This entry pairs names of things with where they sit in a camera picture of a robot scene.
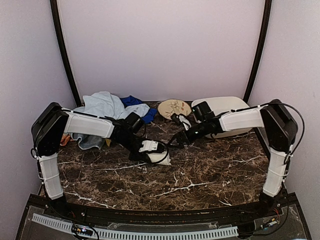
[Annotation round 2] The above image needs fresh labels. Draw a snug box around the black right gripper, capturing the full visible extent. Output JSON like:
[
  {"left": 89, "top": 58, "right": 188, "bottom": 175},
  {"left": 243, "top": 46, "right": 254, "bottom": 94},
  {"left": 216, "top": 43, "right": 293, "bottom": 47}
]
[{"left": 167, "top": 120, "right": 207, "bottom": 149}]

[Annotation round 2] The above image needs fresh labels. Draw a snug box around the cream white towel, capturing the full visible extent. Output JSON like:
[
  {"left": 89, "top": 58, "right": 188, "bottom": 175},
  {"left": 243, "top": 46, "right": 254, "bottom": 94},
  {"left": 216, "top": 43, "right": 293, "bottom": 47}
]
[{"left": 147, "top": 151, "right": 172, "bottom": 166}]

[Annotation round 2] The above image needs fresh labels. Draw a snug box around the light blue towel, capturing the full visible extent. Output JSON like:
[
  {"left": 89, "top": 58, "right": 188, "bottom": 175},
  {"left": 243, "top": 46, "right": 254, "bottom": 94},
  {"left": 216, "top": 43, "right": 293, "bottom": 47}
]
[{"left": 74, "top": 91, "right": 129, "bottom": 120}]

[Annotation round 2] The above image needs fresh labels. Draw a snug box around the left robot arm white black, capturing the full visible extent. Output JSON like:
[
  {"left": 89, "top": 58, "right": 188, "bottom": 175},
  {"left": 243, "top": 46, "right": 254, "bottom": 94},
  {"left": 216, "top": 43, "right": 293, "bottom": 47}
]
[{"left": 31, "top": 102, "right": 145, "bottom": 218}]

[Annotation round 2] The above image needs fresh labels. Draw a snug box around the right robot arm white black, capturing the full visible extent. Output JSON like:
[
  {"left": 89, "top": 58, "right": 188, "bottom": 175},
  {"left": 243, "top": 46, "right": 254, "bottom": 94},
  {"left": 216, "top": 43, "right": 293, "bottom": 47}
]
[{"left": 168, "top": 99, "right": 302, "bottom": 198}]

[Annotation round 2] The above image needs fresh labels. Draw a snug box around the yellow patterned towel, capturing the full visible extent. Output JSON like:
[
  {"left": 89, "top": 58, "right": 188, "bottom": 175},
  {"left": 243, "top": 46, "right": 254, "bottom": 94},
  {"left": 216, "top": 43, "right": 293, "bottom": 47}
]
[{"left": 105, "top": 138, "right": 112, "bottom": 147}]

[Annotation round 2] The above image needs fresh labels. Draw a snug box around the white grey printed towel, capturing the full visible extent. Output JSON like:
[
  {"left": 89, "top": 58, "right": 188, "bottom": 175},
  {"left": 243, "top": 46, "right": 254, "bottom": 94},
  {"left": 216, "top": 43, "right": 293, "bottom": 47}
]
[{"left": 125, "top": 103, "right": 150, "bottom": 118}]

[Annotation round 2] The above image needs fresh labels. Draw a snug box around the royal blue towel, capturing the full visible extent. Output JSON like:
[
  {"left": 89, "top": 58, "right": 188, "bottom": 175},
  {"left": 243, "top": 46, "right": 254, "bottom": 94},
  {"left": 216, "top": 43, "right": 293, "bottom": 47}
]
[{"left": 119, "top": 95, "right": 157, "bottom": 124}]

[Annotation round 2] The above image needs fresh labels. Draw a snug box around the beige floral plate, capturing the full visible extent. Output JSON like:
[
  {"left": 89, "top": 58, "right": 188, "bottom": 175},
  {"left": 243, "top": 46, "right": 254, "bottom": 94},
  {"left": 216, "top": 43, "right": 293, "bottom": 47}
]
[{"left": 157, "top": 99, "right": 192, "bottom": 120}]

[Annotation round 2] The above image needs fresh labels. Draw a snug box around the blue grey towel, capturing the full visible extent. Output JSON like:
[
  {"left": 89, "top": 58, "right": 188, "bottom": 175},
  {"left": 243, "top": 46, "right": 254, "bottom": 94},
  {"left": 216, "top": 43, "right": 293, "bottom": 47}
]
[{"left": 70, "top": 133, "right": 105, "bottom": 150}]

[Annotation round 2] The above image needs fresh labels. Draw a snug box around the orange patterned cloth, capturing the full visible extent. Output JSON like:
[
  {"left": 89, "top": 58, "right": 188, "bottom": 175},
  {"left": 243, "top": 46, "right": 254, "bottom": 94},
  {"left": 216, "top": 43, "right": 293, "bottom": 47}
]
[{"left": 60, "top": 134, "right": 73, "bottom": 147}]

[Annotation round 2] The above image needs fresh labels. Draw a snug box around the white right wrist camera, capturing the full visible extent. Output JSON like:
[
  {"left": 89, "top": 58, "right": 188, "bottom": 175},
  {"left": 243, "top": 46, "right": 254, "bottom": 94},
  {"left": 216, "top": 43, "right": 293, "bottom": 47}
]
[{"left": 177, "top": 114, "right": 192, "bottom": 131}]

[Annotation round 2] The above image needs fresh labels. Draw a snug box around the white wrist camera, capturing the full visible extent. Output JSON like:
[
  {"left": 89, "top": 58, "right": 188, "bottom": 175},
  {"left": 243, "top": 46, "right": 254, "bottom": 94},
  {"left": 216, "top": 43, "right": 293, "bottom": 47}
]
[
  {"left": 138, "top": 140, "right": 159, "bottom": 153},
  {"left": 177, "top": 114, "right": 192, "bottom": 131}
]

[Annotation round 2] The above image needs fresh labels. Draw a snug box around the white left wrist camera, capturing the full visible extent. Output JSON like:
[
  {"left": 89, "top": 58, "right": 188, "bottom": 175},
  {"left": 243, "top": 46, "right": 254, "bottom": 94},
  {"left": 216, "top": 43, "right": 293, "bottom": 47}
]
[{"left": 138, "top": 140, "right": 159, "bottom": 153}]

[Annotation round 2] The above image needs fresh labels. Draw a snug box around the left black frame post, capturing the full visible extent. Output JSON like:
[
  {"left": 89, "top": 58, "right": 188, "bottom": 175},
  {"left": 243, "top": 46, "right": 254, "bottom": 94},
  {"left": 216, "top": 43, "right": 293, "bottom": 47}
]
[{"left": 49, "top": 0, "right": 82, "bottom": 107}]

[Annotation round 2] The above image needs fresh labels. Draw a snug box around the black frame post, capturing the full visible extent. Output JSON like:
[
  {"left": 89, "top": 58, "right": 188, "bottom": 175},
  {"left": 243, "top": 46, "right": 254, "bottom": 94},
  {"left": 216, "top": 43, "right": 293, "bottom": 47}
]
[
  {"left": 242, "top": 0, "right": 273, "bottom": 103},
  {"left": 49, "top": 0, "right": 82, "bottom": 107}
]

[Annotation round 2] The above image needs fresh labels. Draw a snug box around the white slotted cable duct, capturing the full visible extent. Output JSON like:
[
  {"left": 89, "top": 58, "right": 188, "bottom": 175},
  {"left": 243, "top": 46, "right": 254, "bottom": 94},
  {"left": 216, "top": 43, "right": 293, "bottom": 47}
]
[{"left": 31, "top": 213, "right": 239, "bottom": 240}]

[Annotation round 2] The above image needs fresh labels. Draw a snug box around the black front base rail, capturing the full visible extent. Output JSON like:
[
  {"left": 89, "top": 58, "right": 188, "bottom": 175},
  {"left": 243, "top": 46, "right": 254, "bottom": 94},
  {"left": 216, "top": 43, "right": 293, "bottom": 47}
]
[{"left": 29, "top": 193, "right": 298, "bottom": 227}]

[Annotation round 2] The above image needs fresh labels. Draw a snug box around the right black frame post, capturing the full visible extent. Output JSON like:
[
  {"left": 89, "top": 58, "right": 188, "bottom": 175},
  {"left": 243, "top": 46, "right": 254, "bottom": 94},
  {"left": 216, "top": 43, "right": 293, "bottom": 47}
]
[{"left": 242, "top": 0, "right": 273, "bottom": 103}]

